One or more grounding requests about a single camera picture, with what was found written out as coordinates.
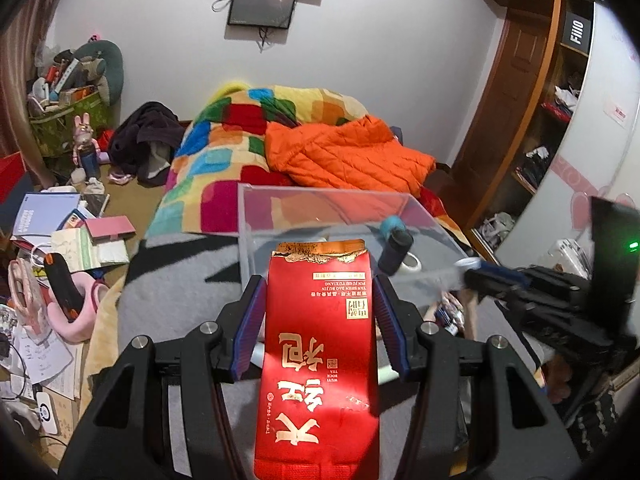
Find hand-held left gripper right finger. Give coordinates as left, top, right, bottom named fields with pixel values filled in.
left=374, top=275, right=584, bottom=480

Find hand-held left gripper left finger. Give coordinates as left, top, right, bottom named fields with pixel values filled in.
left=57, top=274, right=268, bottom=480

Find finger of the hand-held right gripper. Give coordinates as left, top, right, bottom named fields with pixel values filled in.
left=464, top=264, right=551, bottom=293
left=492, top=287, right=568, bottom=335

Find beige tube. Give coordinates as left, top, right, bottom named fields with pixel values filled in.
left=460, top=290, right=478, bottom=343

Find dark cosmetic bottle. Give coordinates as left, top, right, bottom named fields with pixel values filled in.
left=377, top=230, right=414, bottom=276

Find red tea packet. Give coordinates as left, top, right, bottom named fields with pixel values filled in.
left=253, top=239, right=382, bottom=480

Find clear plastic box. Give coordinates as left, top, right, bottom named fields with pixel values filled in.
left=237, top=183, right=483, bottom=321

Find white plastic bag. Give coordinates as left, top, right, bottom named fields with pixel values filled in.
left=544, top=237, right=592, bottom=277

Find grey shoes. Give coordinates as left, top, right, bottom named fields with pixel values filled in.
left=479, top=212, right=517, bottom=252

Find grey and black blanket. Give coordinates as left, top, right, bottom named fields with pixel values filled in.
left=85, top=232, right=551, bottom=480

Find dark patterned pants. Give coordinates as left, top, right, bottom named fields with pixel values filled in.
left=567, top=387, right=623, bottom=463

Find white sliding wardrobe door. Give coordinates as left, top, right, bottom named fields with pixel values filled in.
left=495, top=2, right=640, bottom=281

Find beige fleece blanket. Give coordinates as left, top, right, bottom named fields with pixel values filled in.
left=82, top=274, right=132, bottom=413

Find colourful patchwork blanket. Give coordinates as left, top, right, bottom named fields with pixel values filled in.
left=146, top=84, right=473, bottom=248

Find pink flat case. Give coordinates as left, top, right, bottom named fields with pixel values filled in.
left=85, top=215, right=136, bottom=242

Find orange puffer jacket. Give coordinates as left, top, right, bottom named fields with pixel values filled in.
left=264, top=115, right=437, bottom=200

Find wooden wardrobe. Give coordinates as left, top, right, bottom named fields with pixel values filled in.
left=440, top=0, right=603, bottom=263

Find black and orange tool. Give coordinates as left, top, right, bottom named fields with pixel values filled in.
left=42, top=252, right=84, bottom=322

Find white papers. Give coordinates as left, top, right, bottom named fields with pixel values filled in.
left=9, top=324, right=77, bottom=402

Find white round-button device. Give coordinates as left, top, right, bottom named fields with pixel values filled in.
left=34, top=390, right=62, bottom=436

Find dark clothes pile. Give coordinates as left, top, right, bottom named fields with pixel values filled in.
left=108, top=101, right=184, bottom=187

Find pink bag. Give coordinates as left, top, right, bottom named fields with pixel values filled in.
left=7, top=259, right=52, bottom=332

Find light blue book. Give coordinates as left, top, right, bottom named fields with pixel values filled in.
left=12, top=192, right=82, bottom=239

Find black printed box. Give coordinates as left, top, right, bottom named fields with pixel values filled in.
left=561, top=0, right=596, bottom=57

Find pink rabbit figurine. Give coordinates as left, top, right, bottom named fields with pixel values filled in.
left=70, top=112, right=104, bottom=184

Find green storage bag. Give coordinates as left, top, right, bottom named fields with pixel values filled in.
left=28, top=87, right=112, bottom=159

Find red box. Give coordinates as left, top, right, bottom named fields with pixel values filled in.
left=0, top=152, right=29, bottom=202

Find grey-green neck pillow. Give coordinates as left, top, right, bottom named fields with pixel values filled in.
left=64, top=40, right=125, bottom=107

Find small black wall screen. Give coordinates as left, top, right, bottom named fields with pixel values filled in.
left=227, top=0, right=298, bottom=30

